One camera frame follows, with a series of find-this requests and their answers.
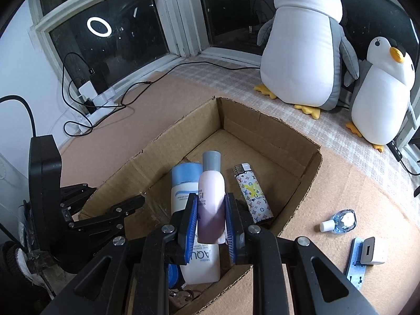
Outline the looped black cable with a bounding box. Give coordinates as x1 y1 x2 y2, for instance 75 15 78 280
62 52 96 136

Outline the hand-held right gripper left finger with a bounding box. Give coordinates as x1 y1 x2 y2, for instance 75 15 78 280
41 198 199 315

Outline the thick black gripper cable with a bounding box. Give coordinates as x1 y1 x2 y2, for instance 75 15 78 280
0 95 36 138

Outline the white power strip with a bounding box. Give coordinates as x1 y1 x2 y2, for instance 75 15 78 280
77 87 119 128

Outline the flat blue plastic case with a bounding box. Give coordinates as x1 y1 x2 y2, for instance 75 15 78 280
344 237 368 291

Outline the black power adapter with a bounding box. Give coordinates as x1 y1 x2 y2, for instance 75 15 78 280
88 66 107 92

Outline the small pink bottle grey cap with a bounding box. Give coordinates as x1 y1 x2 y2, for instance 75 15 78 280
197 150 228 245

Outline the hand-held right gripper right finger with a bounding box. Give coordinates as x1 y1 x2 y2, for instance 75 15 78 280
225 193 379 315

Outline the tan felt mat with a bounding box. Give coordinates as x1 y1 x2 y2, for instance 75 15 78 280
59 69 420 315

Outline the metal key ring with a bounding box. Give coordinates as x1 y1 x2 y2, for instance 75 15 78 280
169 289 194 302

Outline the small clear blue dropper bottle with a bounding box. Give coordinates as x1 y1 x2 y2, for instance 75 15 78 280
319 208 357 234

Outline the white checked cloth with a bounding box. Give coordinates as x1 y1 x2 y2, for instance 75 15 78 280
157 56 420 197

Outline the large penguin plush toy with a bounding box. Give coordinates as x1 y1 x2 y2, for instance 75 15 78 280
254 0 361 120

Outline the patterned lighter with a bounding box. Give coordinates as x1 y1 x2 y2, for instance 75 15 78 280
232 163 274 227

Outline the white plug charger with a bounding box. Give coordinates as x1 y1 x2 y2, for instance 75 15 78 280
360 236 389 266

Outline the white power adapter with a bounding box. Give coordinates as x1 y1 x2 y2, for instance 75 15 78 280
78 82 98 97

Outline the round blue tape measure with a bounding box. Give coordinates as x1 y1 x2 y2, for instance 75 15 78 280
167 264 180 287

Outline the cardboard box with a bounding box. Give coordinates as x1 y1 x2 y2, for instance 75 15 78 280
77 97 324 315

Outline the small penguin plush toy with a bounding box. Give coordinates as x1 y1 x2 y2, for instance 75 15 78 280
345 37 417 153

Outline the white sunscreen bottle blue cap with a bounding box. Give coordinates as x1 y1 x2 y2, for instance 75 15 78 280
171 163 221 284

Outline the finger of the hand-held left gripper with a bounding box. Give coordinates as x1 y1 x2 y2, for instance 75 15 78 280
61 184 98 219
67 194 146 240

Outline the long black power cable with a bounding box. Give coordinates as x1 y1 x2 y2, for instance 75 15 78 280
92 57 261 128

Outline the black power strip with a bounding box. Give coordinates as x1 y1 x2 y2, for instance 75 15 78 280
390 139 403 162

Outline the white window frame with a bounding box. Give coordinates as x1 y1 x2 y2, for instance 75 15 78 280
33 0 420 158

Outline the black controller cable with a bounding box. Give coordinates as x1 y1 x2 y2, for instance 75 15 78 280
398 157 420 197

